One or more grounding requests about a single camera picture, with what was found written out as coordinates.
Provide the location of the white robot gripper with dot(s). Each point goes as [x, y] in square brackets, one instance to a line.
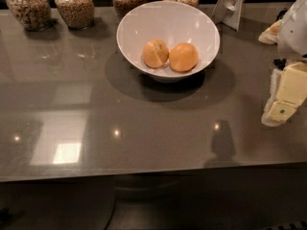
[295, 33]

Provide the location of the orange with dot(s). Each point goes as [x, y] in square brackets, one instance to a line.
[183, 57]
[155, 53]

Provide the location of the white ceramic bowl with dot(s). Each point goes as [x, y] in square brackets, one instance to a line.
[174, 23]

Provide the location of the glass jar of beige grains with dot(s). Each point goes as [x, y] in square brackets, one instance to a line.
[77, 14]

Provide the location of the glass jar of nuts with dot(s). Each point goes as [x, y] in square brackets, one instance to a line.
[33, 15]

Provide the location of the white picture frame stand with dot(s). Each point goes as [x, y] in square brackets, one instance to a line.
[228, 12]

